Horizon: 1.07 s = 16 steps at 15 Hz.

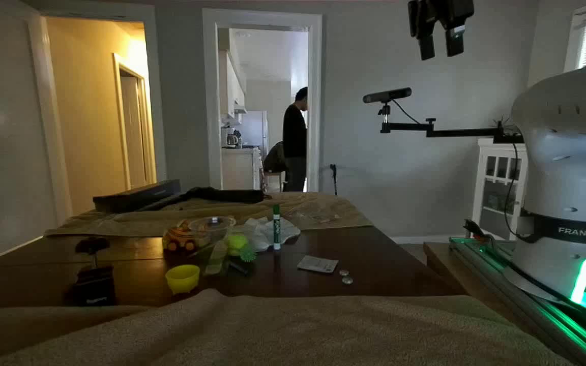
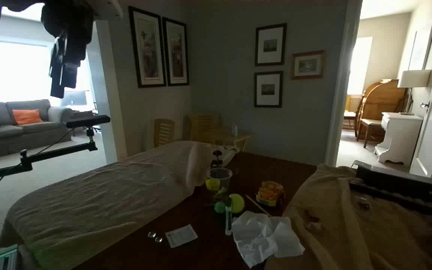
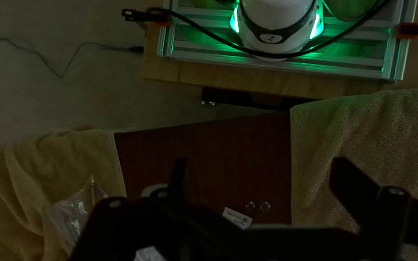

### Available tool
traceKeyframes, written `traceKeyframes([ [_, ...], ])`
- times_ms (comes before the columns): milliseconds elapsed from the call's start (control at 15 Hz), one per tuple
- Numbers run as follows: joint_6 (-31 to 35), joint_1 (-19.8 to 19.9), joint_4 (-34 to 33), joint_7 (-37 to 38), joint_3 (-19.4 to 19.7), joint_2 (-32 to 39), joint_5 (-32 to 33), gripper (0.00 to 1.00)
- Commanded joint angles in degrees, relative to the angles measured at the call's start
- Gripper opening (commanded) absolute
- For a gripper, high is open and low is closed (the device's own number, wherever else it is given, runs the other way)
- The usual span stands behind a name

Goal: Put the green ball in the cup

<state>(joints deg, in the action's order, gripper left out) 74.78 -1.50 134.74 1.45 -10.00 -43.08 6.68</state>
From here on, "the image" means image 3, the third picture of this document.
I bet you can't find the thick black cable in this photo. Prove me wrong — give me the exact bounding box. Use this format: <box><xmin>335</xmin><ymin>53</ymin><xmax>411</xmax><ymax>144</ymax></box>
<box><xmin>147</xmin><ymin>0</ymin><xmax>393</xmax><ymax>59</ymax></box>

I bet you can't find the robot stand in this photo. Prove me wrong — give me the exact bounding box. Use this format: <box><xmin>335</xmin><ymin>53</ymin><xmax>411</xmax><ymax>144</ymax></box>
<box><xmin>142</xmin><ymin>0</ymin><xmax>418</xmax><ymax>111</ymax></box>

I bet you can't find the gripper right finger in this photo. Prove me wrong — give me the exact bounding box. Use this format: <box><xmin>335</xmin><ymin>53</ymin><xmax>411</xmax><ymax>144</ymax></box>
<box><xmin>329</xmin><ymin>157</ymin><xmax>418</xmax><ymax>261</ymax></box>

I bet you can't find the white label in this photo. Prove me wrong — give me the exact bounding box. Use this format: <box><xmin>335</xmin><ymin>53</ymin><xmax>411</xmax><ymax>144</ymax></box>
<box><xmin>222</xmin><ymin>206</ymin><xmax>253</xmax><ymax>230</ymax></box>

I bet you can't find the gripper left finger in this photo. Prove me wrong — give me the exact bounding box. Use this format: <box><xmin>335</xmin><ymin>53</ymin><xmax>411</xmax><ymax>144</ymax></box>
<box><xmin>69</xmin><ymin>158</ymin><xmax>217</xmax><ymax>261</ymax></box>

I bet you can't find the yellow towel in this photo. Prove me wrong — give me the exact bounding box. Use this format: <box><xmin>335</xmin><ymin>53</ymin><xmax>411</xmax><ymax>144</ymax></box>
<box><xmin>0</xmin><ymin>124</ymin><xmax>128</xmax><ymax>261</ymax></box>
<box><xmin>290</xmin><ymin>87</ymin><xmax>418</xmax><ymax>261</ymax></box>

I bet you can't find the thin black cable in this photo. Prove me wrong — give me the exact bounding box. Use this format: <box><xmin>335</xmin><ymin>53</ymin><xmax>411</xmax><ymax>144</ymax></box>
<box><xmin>0</xmin><ymin>38</ymin><xmax>145</xmax><ymax>122</ymax></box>

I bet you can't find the clear plastic bag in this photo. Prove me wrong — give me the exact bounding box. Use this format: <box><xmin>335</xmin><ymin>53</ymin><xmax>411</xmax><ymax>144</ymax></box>
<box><xmin>45</xmin><ymin>177</ymin><xmax>108</xmax><ymax>256</ymax></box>

